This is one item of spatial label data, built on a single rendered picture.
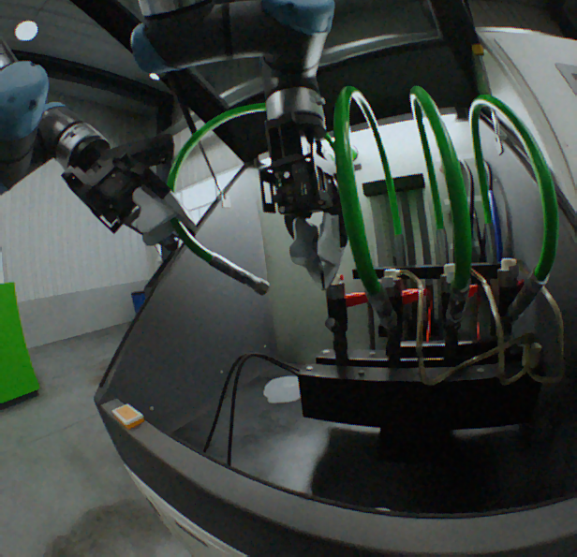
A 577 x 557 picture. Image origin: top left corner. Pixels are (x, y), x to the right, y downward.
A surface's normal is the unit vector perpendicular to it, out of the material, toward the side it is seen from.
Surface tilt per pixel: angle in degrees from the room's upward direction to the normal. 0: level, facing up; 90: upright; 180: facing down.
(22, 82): 90
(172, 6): 161
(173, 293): 90
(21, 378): 90
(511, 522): 0
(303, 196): 90
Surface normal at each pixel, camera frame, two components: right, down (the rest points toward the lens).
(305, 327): -0.50, 0.11
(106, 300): 0.88, -0.09
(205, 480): -0.13, -0.99
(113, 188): 0.36, -0.22
